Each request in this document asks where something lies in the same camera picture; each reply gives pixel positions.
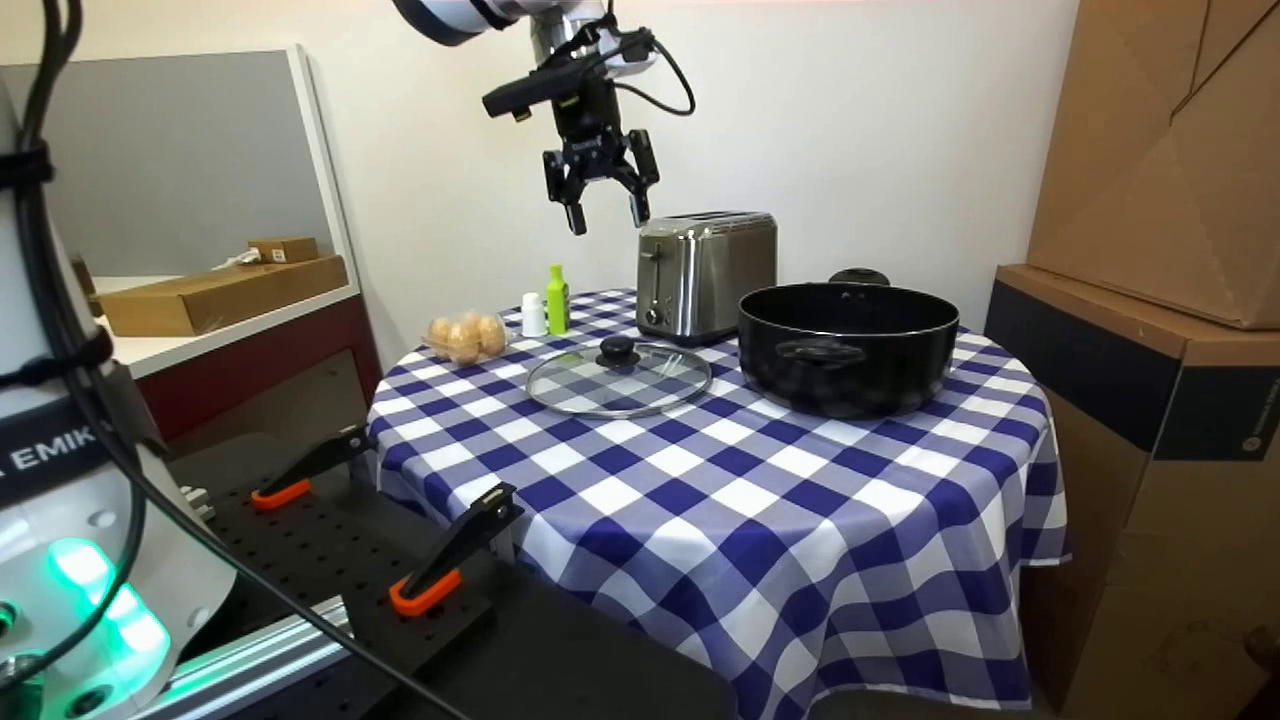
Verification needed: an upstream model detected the grey partition panel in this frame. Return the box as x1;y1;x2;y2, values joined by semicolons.
0;44;361;299

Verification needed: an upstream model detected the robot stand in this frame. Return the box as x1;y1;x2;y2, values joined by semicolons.
130;425;741;720

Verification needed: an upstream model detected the white and red cabinet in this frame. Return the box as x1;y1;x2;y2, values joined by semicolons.
92;274;385;471

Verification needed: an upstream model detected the large cardboard box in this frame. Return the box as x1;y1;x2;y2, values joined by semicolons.
1027;0;1280;331

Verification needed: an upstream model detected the silver toaster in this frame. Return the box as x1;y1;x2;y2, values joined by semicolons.
636;211;779;348

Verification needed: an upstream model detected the long flat cardboard box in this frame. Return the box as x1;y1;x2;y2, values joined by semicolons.
98;255;350;338

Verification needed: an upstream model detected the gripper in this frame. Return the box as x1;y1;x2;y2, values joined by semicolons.
542;76;662;237

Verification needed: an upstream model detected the glass pot lid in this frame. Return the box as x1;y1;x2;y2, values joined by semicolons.
525;336;714;420

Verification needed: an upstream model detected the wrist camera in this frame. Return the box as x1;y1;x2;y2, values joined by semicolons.
481;28;656;123

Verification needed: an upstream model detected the small cardboard box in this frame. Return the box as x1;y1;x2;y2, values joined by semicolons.
247;236;321;265

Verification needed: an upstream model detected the black and orange clamp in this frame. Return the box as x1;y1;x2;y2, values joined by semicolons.
249;424;373;512
388;482;525;618

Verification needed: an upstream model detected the cardboard box with black band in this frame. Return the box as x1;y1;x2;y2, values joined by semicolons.
983;264;1280;720

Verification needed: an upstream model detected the blue white checkered tablecloth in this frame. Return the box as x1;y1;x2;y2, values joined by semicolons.
366;289;1069;720

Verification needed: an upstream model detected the green bottle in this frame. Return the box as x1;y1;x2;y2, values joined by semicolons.
545;264;571;336

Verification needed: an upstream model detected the bag of brown eggs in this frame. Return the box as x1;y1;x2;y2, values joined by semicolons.
423;310;509;366

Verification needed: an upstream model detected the black cooking pot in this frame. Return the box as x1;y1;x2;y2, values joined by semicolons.
737;267;961;421

